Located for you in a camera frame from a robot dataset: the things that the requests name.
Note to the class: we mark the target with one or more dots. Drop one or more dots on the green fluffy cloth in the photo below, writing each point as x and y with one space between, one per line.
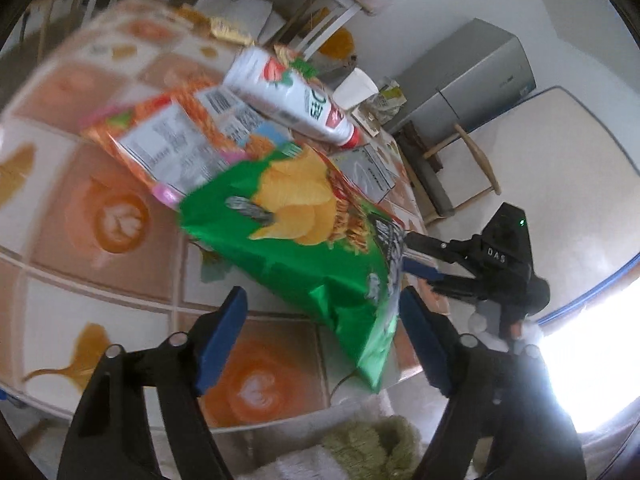
370 445

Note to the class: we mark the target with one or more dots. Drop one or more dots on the green chip bag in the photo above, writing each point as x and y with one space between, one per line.
300 270

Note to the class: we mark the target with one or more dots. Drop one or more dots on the white pillow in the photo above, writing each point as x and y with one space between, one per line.
250 17

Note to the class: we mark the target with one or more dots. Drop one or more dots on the green white rice bag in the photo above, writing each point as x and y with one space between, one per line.
391 96

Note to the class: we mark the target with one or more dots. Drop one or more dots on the orange snack packet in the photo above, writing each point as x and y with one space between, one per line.
165 140

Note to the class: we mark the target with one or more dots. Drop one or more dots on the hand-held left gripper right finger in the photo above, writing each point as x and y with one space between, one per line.
425 340

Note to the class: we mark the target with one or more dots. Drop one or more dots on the yellow plastic bag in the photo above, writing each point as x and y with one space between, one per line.
337 45

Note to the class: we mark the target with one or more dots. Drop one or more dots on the person's right hand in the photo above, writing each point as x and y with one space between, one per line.
482 324

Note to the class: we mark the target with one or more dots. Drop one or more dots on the white mattress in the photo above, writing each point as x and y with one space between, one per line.
560 175

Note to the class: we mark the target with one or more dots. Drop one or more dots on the white paper cup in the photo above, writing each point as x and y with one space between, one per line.
355 87

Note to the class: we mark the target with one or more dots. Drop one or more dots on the blue white medicine box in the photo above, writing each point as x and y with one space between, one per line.
365 172

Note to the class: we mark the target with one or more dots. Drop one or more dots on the golden brown box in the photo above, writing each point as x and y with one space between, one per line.
365 121

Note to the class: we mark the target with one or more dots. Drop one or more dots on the white strawberry yogurt bottle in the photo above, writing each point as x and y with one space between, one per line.
290 95

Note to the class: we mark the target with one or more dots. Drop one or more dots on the silver refrigerator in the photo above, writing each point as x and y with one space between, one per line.
465 80

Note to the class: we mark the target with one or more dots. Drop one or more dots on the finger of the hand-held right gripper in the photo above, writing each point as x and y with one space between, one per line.
450 287
445 252

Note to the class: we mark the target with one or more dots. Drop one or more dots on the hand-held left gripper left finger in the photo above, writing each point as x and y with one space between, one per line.
220 340

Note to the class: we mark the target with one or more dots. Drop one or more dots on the white side table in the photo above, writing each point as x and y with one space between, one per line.
335 27

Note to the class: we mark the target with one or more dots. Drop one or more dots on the wooden chair dark seat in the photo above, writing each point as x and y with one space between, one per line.
432 185

